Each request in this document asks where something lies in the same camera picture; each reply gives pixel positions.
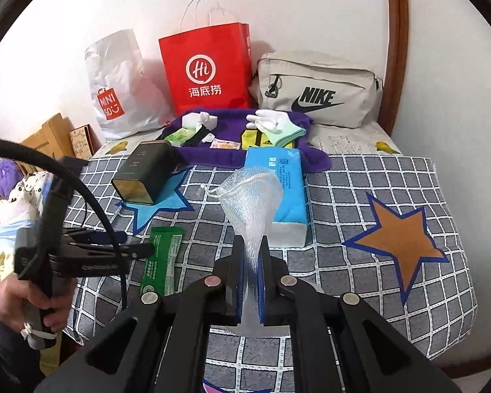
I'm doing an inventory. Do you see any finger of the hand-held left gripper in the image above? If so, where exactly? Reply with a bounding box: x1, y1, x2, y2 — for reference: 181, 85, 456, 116
65, 242, 155, 263
64, 229, 127, 246

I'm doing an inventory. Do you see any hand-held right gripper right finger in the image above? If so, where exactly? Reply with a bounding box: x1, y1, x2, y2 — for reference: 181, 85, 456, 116
259, 235, 461, 393

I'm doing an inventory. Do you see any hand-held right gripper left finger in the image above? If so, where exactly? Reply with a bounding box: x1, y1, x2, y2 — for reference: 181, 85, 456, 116
35, 235, 246, 393

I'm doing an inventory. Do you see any white mesh net bag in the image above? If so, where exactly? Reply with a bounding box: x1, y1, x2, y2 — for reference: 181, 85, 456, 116
200, 166, 283, 324

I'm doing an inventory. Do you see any light green packet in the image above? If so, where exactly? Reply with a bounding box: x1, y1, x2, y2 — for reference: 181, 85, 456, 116
165, 128, 197, 147

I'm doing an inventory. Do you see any yellow mesh pouch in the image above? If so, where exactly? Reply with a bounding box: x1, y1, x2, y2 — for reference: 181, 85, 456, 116
241, 128, 280, 150

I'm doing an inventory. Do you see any white glove with green cuff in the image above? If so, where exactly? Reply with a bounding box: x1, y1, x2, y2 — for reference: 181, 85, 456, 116
245, 109, 307, 147

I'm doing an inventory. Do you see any person's left forearm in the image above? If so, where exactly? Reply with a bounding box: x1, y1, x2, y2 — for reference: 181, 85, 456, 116
0, 315, 45, 381

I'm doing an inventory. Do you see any person's left hand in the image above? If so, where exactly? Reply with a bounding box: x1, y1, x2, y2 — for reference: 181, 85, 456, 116
0, 272, 72, 336

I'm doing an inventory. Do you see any green flat packet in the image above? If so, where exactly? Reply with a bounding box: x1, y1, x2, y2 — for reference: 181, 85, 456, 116
140, 227, 185, 295

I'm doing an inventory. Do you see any pile of colourful clothes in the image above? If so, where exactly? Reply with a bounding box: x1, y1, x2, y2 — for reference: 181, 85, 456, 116
0, 170, 52, 291

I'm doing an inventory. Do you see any purple plush toy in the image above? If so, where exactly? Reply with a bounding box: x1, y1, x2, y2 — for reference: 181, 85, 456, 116
0, 159, 25, 197

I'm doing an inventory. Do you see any dark tin box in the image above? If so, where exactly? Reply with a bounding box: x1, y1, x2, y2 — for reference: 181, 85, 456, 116
111, 139, 181, 206

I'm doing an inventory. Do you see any blue tissue pack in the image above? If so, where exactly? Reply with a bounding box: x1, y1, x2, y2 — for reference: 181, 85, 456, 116
245, 147, 312, 247

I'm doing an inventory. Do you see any patterned cardboard box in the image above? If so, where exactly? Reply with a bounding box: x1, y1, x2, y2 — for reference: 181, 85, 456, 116
69, 125, 94, 158

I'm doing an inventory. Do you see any wooden crate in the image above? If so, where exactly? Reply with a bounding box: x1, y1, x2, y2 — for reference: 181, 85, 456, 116
20, 112, 76, 160

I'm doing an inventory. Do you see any grey checked blanket with stars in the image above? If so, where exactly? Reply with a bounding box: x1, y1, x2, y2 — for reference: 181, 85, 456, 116
61, 153, 477, 393

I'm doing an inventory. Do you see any purple towel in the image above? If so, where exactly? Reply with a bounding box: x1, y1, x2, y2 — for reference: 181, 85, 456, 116
157, 108, 332, 175

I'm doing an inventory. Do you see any white plastic shopping bag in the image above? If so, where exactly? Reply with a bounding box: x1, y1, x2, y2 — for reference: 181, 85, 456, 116
84, 28, 176, 140

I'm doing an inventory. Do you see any white bird print bedsheet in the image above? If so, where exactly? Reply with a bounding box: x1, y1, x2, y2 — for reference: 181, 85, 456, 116
94, 121, 406, 158

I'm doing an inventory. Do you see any red paper bag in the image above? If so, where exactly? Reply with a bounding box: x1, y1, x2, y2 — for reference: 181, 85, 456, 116
158, 0, 252, 116
241, 24, 253, 64

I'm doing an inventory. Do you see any beige zipped bag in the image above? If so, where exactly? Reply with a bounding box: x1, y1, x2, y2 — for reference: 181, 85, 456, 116
249, 50, 385, 128

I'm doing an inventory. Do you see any wooden headboard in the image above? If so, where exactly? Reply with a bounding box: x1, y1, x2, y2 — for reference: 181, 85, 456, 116
385, 0, 410, 134

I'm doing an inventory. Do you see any black sleeved cable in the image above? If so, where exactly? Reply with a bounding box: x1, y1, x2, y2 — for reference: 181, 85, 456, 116
0, 138, 128, 312

